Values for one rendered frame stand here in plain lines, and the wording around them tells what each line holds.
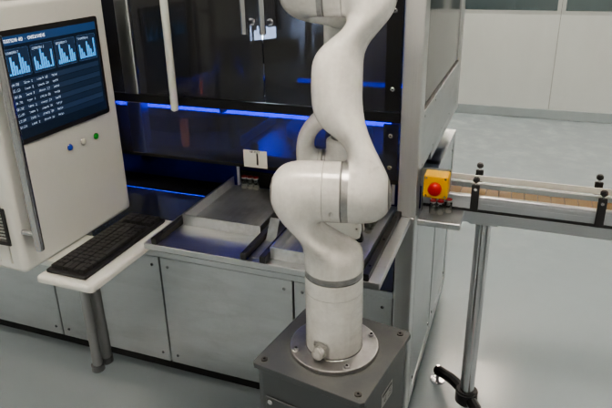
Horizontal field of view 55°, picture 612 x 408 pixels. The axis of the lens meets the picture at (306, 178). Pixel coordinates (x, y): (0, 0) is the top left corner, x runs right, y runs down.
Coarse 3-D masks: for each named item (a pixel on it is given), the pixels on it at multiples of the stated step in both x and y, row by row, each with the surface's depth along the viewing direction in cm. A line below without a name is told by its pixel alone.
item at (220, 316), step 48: (432, 240) 233; (0, 288) 265; (48, 288) 253; (144, 288) 233; (192, 288) 224; (240, 288) 216; (288, 288) 208; (432, 288) 249; (144, 336) 243; (192, 336) 233; (240, 336) 224
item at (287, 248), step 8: (392, 216) 179; (376, 224) 178; (384, 224) 171; (288, 232) 170; (376, 232) 173; (280, 240) 165; (288, 240) 169; (296, 240) 169; (368, 240) 168; (376, 240) 162; (272, 248) 159; (280, 248) 165; (288, 248) 165; (296, 248) 165; (368, 248) 164; (272, 256) 160; (280, 256) 159; (288, 256) 158; (296, 256) 157; (368, 256) 155
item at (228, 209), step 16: (224, 192) 204; (240, 192) 203; (256, 192) 203; (192, 208) 184; (208, 208) 192; (224, 208) 192; (240, 208) 191; (256, 208) 191; (272, 208) 191; (192, 224) 180; (208, 224) 177; (224, 224) 175; (240, 224) 173; (256, 224) 180
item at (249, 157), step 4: (244, 152) 195; (248, 152) 194; (252, 152) 193; (256, 152) 193; (260, 152) 192; (264, 152) 192; (244, 156) 195; (248, 156) 195; (252, 156) 194; (260, 156) 193; (264, 156) 192; (244, 160) 196; (248, 160) 195; (252, 160) 195; (256, 160) 194; (260, 160) 193; (264, 160) 193; (244, 164) 196; (248, 164) 196; (252, 164) 195; (256, 164) 195; (260, 164) 194; (264, 164) 193
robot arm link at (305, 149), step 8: (312, 120) 137; (304, 128) 139; (312, 128) 137; (320, 128) 138; (304, 136) 138; (312, 136) 138; (304, 144) 139; (312, 144) 141; (296, 152) 143; (304, 152) 140; (312, 152) 142; (320, 152) 142; (296, 160) 144
